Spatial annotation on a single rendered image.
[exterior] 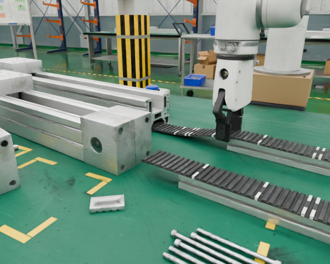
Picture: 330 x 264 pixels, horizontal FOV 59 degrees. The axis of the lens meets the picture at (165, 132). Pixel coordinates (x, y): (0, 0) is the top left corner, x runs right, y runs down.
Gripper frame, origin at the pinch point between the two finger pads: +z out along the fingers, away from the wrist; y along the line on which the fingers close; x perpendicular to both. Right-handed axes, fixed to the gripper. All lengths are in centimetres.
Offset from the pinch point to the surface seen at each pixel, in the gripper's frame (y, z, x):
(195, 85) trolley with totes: 259, 53, 157
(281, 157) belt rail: -1.6, 3.0, -11.8
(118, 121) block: -21.7, -5.3, 11.5
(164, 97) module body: 3.7, -3.2, 20.0
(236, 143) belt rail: -1.8, 2.1, -2.7
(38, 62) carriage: 4, -8, 76
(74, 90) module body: -4.8, -3.1, 45.5
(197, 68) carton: 440, 63, 256
